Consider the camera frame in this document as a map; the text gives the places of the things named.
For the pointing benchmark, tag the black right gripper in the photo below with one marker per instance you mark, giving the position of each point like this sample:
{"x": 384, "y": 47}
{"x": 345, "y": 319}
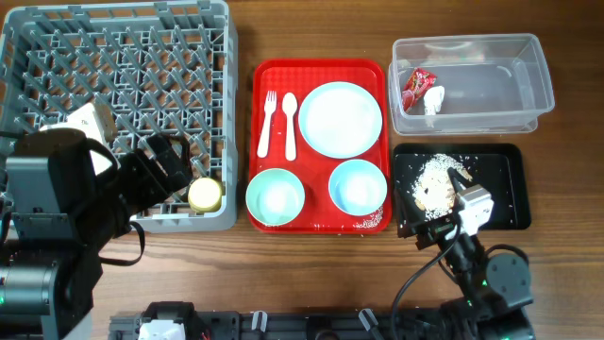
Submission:
{"x": 433, "y": 230}

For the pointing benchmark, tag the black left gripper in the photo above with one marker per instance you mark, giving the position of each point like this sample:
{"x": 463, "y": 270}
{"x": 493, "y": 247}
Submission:
{"x": 178, "y": 170}

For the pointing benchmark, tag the leftover rice and food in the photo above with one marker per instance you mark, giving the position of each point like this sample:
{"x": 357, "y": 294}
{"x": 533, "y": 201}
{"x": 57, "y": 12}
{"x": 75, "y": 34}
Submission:
{"x": 433, "y": 191}

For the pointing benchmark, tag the yellow plastic cup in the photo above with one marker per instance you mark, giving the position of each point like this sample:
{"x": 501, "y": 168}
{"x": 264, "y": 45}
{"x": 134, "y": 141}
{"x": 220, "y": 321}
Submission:
{"x": 205, "y": 195}

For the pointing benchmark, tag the white tissue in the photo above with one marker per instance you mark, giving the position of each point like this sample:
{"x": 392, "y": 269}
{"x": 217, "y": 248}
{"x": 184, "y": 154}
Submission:
{"x": 433, "y": 100}

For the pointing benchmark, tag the light blue bowl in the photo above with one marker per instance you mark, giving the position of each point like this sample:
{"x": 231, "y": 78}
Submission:
{"x": 357, "y": 187}

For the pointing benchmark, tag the red strawberry cake wrapper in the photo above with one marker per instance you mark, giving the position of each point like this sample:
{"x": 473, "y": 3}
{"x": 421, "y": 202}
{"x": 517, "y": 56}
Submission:
{"x": 416, "y": 87}

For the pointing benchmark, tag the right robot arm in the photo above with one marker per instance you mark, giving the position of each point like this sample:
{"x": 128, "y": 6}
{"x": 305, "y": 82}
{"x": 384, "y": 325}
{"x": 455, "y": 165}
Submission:
{"x": 495, "y": 282}

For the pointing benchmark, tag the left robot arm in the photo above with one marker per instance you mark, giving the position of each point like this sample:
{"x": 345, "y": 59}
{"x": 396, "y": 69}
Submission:
{"x": 71, "y": 196}

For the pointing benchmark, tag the black waste tray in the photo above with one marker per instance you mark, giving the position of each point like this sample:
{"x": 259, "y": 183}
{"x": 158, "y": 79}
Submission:
{"x": 497, "y": 167}

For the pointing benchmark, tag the clear plastic waste bin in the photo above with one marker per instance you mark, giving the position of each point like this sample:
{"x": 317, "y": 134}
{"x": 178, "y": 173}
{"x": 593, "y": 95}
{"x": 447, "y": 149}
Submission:
{"x": 494, "y": 83}

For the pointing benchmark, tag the grey dishwasher rack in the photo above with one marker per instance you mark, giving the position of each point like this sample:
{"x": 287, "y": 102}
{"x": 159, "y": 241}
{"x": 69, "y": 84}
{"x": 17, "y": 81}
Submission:
{"x": 159, "y": 67}

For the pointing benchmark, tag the spilled rice on tray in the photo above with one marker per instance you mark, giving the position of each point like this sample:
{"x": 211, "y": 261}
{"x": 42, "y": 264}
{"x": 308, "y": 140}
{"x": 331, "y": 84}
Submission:
{"x": 373, "y": 222}

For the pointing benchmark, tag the mint green bowl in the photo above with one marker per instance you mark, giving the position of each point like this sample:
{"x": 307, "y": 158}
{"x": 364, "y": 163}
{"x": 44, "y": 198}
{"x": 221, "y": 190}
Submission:
{"x": 275, "y": 197}

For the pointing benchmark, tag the light blue plate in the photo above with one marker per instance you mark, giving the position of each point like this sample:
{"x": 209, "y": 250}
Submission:
{"x": 340, "y": 120}

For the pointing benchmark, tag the white plastic fork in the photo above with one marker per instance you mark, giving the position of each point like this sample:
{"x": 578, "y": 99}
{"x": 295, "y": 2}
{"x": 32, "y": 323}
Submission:
{"x": 270, "y": 106}

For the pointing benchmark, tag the red plastic tray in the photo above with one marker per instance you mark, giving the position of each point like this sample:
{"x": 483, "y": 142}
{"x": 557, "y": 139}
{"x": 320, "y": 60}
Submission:
{"x": 300, "y": 76}

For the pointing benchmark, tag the white plastic spoon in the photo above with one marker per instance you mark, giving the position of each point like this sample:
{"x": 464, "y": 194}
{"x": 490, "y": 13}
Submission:
{"x": 289, "y": 107}

